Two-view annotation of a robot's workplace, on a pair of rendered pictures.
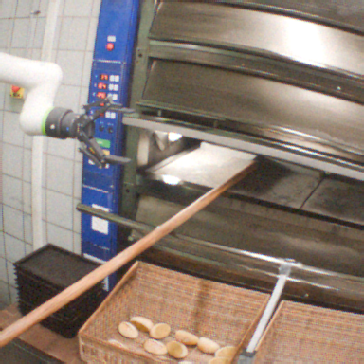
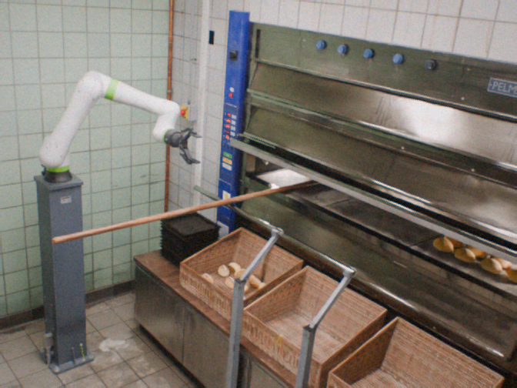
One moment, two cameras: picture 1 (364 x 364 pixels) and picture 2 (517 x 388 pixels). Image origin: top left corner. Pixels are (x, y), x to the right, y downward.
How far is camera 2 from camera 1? 1.49 m
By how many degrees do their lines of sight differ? 22
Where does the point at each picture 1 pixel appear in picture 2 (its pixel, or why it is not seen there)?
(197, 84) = (272, 125)
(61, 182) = (211, 176)
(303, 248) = (321, 232)
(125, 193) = (240, 186)
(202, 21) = (275, 82)
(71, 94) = (215, 123)
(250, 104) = (294, 139)
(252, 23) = (300, 84)
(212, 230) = (277, 212)
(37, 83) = (161, 113)
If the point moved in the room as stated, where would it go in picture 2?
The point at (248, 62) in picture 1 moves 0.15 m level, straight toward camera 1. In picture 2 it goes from (295, 112) to (282, 115)
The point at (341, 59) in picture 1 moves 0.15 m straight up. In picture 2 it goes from (344, 108) to (348, 77)
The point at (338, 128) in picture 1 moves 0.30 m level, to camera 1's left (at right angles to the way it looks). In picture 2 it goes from (338, 156) to (285, 145)
